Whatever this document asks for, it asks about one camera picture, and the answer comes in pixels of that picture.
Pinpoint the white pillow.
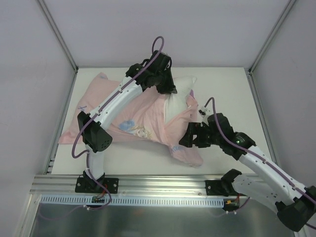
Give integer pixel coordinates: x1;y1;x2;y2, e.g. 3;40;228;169
164;76;197;124

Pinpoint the pink Journey pillow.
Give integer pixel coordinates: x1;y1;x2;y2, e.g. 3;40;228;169
58;73;203;166

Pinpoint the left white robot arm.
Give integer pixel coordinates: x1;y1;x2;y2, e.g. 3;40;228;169
74;50;177;193

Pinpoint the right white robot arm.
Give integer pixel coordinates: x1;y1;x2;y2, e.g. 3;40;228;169
179;108;316;232

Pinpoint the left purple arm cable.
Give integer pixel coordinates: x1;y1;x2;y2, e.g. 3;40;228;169
71;36;165;210

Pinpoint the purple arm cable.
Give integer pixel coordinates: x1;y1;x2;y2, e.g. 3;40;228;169
71;36;165;210
206;97;316;230

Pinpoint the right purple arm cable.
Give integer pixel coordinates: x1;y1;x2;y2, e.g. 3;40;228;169
206;97;316;230

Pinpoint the aluminium mounting rail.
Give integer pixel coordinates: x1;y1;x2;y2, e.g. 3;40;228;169
30;174;222;198

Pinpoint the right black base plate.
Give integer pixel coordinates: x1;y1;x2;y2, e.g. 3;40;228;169
205;180;237;197

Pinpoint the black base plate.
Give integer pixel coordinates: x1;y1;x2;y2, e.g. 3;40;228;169
75;175;119;194
205;180;237;197

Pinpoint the left aluminium frame post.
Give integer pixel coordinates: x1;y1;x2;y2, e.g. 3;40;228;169
37;0;79;72

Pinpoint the aluminium frame post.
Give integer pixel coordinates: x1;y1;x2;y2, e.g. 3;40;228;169
248;0;297;75
37;0;79;72

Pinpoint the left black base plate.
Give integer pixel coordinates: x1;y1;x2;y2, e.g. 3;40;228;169
75;175;119;194

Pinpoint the right aluminium frame post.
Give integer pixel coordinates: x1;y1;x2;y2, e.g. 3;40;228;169
248;0;297;75

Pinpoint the white slotted cable duct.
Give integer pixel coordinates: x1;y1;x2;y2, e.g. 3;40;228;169
40;195;224;208

